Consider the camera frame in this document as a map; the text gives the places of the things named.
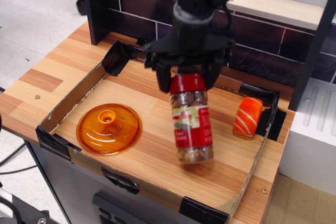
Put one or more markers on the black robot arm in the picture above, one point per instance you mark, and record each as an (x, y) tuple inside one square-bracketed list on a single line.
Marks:
[(190, 11)]

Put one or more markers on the white ribbed side unit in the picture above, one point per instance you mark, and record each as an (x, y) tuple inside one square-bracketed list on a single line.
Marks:
[(309, 154)]

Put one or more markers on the cardboard fence with black tape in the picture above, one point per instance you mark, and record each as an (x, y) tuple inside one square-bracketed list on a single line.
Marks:
[(147, 180)]

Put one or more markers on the orange transparent pot lid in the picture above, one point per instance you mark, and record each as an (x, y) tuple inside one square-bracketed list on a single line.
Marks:
[(109, 129)]

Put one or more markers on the salmon sushi toy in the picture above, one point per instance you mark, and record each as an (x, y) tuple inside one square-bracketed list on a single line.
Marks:
[(247, 116)]

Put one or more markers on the dark brick backsplash shelf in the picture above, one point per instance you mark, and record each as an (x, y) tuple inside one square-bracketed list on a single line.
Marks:
[(267, 49)]

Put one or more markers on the basil leaves bottle red cap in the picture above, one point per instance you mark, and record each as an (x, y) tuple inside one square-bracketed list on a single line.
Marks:
[(191, 118)]

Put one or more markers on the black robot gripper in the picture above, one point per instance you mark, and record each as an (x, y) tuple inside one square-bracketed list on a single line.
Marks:
[(188, 44)]

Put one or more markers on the black chair caster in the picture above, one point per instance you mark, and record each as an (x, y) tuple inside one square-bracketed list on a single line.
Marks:
[(81, 7)]

